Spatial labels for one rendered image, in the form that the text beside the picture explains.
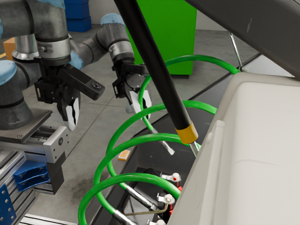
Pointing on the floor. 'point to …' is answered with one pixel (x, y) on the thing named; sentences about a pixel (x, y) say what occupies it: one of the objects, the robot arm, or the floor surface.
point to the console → (247, 158)
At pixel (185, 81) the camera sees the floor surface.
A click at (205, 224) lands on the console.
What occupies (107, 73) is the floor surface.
